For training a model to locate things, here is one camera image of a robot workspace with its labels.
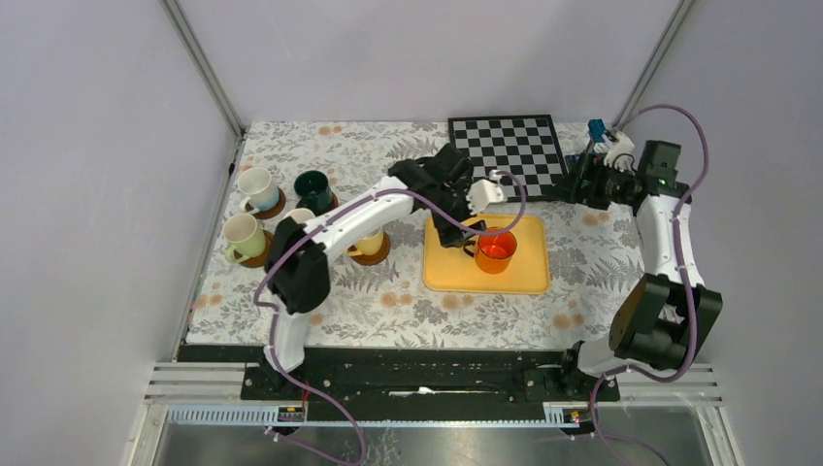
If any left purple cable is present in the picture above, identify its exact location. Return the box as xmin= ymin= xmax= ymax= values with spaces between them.
xmin=252 ymin=169 xmax=529 ymax=466

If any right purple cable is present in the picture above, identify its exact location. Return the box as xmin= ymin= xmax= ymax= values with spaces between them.
xmin=584 ymin=104 xmax=711 ymax=466

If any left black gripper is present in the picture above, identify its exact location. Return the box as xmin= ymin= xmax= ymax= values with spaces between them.
xmin=430 ymin=177 xmax=485 ymax=247

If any purple cable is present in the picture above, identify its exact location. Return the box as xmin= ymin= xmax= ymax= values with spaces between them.
xmin=252 ymin=169 xmax=529 ymax=466
xmin=584 ymin=104 xmax=711 ymax=466

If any black white chessboard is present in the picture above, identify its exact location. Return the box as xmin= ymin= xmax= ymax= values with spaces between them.
xmin=447 ymin=115 xmax=569 ymax=202

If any blue toy block structure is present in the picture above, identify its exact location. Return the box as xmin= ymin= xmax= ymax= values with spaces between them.
xmin=580 ymin=118 xmax=613 ymax=155

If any light brown coaster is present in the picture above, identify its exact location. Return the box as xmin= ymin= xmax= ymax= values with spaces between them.
xmin=347 ymin=232 xmax=391 ymax=266

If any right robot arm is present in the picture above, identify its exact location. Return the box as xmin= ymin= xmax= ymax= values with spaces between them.
xmin=553 ymin=141 xmax=723 ymax=400

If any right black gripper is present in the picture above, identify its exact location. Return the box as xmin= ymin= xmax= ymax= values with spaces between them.
xmin=544 ymin=152 xmax=634 ymax=212

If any light green mug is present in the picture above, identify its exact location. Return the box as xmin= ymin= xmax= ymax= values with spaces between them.
xmin=222 ymin=213 xmax=266 ymax=264

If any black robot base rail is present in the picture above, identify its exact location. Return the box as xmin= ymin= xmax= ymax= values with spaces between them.
xmin=178 ymin=345 xmax=596 ymax=423

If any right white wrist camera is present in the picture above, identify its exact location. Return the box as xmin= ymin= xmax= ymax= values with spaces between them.
xmin=603 ymin=130 xmax=635 ymax=172

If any dark green mug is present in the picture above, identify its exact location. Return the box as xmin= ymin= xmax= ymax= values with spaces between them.
xmin=293 ymin=170 xmax=333 ymax=206

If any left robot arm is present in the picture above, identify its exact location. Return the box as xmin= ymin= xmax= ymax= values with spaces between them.
xmin=253 ymin=144 xmax=505 ymax=399

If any yellow plastic tray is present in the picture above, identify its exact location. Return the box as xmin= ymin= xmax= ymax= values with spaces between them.
xmin=423 ymin=216 xmax=550 ymax=295

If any floral tablecloth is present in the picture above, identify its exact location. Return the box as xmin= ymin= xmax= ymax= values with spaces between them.
xmin=184 ymin=120 xmax=670 ymax=352

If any pink mug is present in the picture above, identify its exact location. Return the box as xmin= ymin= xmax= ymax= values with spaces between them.
xmin=283 ymin=208 xmax=315 ymax=223

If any yellow mug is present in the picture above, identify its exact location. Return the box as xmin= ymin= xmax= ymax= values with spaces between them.
xmin=346 ymin=227 xmax=384 ymax=257

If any orange mug black handle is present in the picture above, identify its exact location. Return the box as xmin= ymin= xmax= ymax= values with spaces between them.
xmin=463 ymin=227 xmax=518 ymax=275

